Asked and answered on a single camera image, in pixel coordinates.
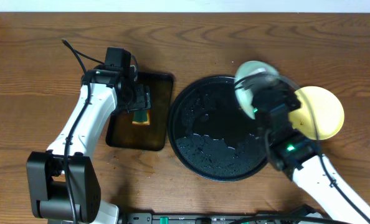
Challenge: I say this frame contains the green and orange sponge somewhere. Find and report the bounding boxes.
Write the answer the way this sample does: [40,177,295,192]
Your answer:
[132,110,150,126]

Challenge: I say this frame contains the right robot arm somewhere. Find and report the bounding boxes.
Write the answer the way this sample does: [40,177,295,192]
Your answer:
[243,77,370,223]

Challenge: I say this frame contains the black rectangular tray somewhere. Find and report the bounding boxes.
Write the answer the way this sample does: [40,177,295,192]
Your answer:
[105,72,174,151]

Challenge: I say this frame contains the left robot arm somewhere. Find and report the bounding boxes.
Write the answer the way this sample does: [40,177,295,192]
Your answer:
[26,47,151,223]

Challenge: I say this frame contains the yellow plate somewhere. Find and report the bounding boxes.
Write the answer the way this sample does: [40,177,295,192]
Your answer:
[288,86,344,140]

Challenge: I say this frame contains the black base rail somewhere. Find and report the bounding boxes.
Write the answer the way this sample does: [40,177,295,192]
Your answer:
[119,212,323,224]

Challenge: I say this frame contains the black round tray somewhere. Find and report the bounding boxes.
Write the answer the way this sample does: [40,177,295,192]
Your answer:
[167,76,267,182]

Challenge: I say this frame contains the light blue plate front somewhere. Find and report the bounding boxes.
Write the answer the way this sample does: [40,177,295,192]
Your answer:
[234,60,279,119]

